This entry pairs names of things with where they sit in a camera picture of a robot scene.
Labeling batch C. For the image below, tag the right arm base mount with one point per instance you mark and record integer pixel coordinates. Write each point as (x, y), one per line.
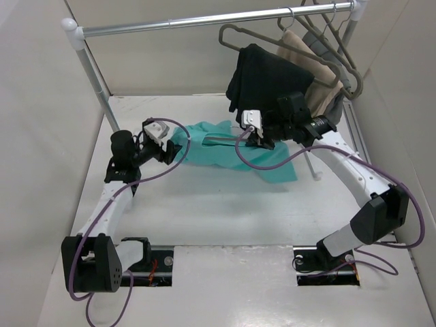
(312, 270)

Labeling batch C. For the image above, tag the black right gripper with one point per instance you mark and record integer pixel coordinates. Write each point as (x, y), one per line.
(255, 139)

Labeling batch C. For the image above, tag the aluminium rail right side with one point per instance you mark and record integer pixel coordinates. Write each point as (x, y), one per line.
(353, 134)

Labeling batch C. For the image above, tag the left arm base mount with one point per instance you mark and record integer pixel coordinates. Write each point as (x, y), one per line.
(153, 271)

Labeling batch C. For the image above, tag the white metal clothes rack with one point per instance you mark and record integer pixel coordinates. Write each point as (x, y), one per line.
(172, 47)

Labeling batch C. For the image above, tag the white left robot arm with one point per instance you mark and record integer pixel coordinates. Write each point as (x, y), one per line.
(92, 262)

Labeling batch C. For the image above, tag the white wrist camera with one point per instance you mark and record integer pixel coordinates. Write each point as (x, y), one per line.
(251, 118)
(155, 131)

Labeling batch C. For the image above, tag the grey hanging garment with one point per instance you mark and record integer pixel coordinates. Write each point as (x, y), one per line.
(335, 108)

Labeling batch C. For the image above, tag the taupe hanger with cream garment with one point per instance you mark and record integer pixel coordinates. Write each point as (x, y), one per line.
(292, 39)

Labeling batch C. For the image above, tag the taupe hanger with black garment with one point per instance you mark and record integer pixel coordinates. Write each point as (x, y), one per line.
(259, 37)

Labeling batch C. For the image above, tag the taupe hanger with grey garment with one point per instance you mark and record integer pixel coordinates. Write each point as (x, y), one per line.
(341, 34)

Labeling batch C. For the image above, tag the black hanging garment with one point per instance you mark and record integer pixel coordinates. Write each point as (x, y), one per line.
(261, 78)

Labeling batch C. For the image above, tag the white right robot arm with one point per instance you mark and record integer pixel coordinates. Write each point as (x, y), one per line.
(383, 204)

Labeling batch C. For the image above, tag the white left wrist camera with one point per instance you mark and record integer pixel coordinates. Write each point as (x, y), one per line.
(155, 131)

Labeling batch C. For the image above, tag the cream ribbed garment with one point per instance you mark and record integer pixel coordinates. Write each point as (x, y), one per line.
(317, 96)

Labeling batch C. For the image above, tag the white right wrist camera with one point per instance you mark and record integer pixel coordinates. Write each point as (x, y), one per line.
(251, 118)

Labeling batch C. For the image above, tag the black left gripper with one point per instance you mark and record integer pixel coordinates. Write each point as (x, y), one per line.
(170, 150)

